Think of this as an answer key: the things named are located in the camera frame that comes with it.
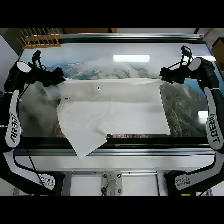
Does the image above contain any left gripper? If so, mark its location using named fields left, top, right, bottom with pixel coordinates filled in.
left=40, top=67, right=67, bottom=88

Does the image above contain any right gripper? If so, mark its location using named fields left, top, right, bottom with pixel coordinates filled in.
left=159, top=66, right=185, bottom=85

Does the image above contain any white T-shirt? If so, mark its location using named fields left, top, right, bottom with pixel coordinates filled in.
left=55, top=77, right=172, bottom=160

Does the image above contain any wooden clothes rack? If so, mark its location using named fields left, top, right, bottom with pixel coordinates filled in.
left=17, top=28, right=64, bottom=48

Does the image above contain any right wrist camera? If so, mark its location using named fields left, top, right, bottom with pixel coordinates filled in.
left=173, top=45, right=194, bottom=69

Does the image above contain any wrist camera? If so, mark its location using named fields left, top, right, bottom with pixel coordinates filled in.
left=31, top=49, right=46, bottom=70
left=173, top=45, right=194, bottom=69

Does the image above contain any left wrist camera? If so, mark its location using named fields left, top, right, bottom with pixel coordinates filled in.
left=31, top=49, right=46, bottom=70

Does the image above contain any black cable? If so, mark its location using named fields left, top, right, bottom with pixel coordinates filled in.
left=25, top=148, right=45, bottom=188

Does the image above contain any silver frame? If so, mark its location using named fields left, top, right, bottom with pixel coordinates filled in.
left=13, top=32, right=216, bottom=197

